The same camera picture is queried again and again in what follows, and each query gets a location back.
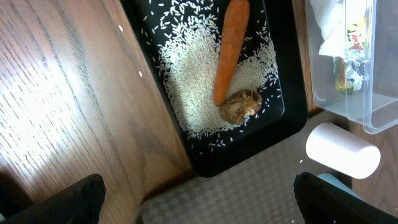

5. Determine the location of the dark brown serving tray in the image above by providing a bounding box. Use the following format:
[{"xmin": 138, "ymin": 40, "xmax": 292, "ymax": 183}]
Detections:
[{"xmin": 134, "ymin": 111, "xmax": 348, "ymax": 223}]

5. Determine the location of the dark blue plate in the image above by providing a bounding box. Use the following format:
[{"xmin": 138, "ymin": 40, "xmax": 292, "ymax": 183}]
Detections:
[{"xmin": 318, "ymin": 173, "xmax": 362, "ymax": 200}]

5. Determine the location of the green snack wrapper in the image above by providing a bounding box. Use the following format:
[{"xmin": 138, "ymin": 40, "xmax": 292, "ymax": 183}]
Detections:
[{"xmin": 333, "ymin": 15, "xmax": 366, "ymax": 95}]

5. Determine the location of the clear plastic bin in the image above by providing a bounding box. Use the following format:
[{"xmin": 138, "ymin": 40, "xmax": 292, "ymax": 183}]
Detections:
[{"xmin": 305, "ymin": 0, "xmax": 397, "ymax": 134}]

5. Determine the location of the white rice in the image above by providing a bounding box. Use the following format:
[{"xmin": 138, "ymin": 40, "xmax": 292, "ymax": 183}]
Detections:
[{"xmin": 137, "ymin": 0, "xmax": 285, "ymax": 154}]

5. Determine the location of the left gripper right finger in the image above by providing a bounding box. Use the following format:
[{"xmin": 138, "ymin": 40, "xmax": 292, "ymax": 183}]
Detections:
[{"xmin": 294, "ymin": 172, "xmax": 397, "ymax": 224}]

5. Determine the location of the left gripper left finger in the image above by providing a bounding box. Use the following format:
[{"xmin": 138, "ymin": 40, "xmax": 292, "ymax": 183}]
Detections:
[{"xmin": 1, "ymin": 174, "xmax": 106, "ymax": 224}]

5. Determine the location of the white plastic cup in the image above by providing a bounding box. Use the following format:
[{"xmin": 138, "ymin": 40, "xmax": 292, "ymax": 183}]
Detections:
[{"xmin": 305, "ymin": 122, "xmax": 381, "ymax": 179}]

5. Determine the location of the black rectangular tray bin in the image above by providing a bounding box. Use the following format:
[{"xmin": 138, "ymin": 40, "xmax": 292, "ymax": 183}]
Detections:
[{"xmin": 121, "ymin": 0, "xmax": 308, "ymax": 177}]

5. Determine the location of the orange carrot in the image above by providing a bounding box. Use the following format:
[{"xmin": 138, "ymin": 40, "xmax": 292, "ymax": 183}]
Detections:
[{"xmin": 213, "ymin": 0, "xmax": 250, "ymax": 106}]

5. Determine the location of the white tissue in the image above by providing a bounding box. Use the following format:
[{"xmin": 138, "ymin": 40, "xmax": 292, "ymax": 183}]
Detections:
[{"xmin": 309, "ymin": 0, "xmax": 368, "ymax": 58}]

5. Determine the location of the brown food scrap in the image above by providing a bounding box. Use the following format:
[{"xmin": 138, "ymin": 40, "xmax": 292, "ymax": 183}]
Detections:
[{"xmin": 219, "ymin": 89, "xmax": 262, "ymax": 125}]

